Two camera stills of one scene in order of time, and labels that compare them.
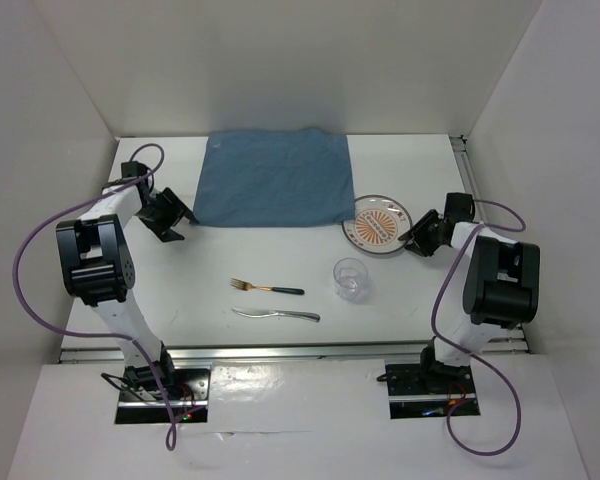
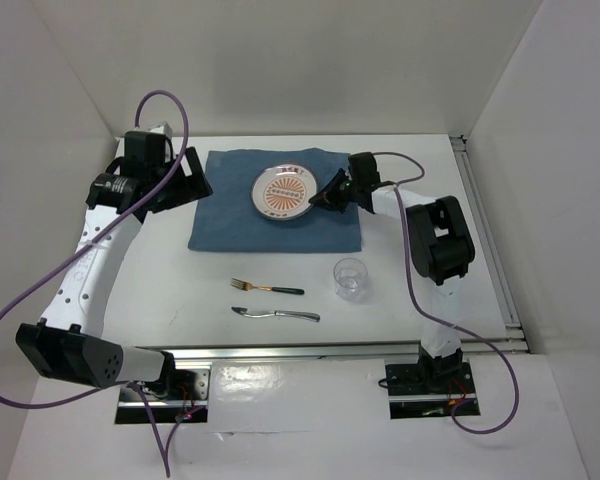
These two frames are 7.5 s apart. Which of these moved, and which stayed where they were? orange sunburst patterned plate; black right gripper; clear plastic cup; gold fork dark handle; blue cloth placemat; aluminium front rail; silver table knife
Moved: blue cloth placemat; orange sunburst patterned plate; black right gripper
Stayed: clear plastic cup; aluminium front rail; silver table knife; gold fork dark handle
